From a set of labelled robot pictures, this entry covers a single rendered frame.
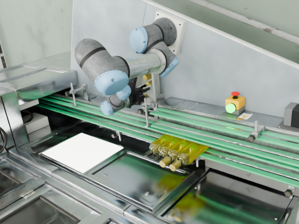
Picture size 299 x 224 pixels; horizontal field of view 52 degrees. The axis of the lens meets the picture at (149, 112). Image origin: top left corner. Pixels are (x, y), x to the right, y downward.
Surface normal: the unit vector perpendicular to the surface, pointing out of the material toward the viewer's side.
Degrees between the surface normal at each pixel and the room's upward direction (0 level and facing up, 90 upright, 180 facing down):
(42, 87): 90
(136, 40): 7
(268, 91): 0
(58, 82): 90
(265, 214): 90
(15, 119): 90
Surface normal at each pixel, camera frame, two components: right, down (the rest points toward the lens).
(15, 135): 0.77, 0.18
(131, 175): -0.09, -0.92
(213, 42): -0.63, 0.35
